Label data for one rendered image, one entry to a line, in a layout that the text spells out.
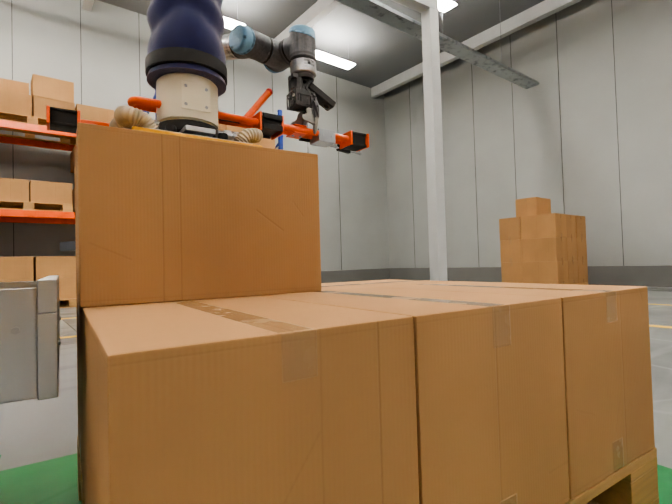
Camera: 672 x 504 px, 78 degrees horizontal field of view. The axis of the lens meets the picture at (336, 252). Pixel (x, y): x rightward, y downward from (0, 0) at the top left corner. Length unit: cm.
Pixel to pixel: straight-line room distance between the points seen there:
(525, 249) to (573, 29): 553
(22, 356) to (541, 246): 752
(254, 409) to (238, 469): 6
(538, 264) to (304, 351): 747
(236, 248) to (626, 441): 103
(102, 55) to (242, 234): 975
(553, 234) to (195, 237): 709
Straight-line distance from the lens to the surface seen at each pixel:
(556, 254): 779
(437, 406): 69
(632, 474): 129
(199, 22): 136
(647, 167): 1028
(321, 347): 54
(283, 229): 116
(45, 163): 990
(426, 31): 475
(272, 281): 115
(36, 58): 1049
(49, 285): 90
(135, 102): 131
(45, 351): 91
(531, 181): 1110
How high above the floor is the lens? 63
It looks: 1 degrees up
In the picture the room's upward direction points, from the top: 2 degrees counter-clockwise
